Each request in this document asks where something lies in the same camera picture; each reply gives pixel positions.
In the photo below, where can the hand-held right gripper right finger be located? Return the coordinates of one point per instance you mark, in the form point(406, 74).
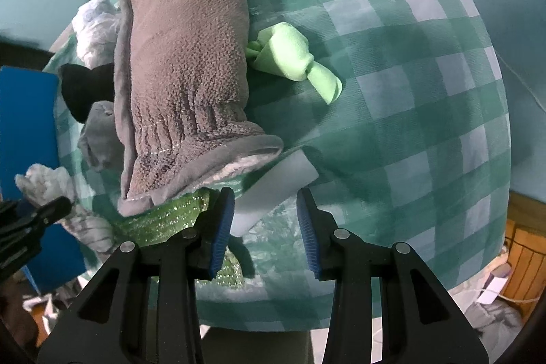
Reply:
point(308, 232)

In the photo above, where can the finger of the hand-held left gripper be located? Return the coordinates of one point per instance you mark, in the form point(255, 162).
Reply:
point(49, 211)

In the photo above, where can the black sock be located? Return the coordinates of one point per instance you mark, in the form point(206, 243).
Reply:
point(83, 91)

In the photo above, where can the grey sock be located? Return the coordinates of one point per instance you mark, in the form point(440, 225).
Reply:
point(100, 133)

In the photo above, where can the green glitter cloth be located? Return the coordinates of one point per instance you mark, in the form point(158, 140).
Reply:
point(158, 223)

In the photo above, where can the grey-brown fleece cloth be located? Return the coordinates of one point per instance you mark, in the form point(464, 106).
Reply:
point(183, 48)

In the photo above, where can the wooden panel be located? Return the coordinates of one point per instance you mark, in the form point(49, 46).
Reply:
point(527, 257)

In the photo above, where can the white grey striped cloth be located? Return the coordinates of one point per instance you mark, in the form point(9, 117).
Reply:
point(85, 225)

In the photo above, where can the white paper card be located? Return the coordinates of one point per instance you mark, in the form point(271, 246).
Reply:
point(492, 290)

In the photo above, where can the light green knotted cloth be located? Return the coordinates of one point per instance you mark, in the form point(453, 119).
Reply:
point(286, 52)

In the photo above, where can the blue-rimmed cardboard box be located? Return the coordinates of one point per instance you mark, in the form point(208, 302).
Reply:
point(25, 125)

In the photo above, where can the white blue-printed cloth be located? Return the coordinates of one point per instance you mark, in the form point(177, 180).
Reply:
point(96, 27)

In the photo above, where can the green checked tablecloth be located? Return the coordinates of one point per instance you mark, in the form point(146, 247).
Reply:
point(405, 91)

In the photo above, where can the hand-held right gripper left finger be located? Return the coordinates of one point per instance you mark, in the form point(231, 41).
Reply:
point(222, 227)

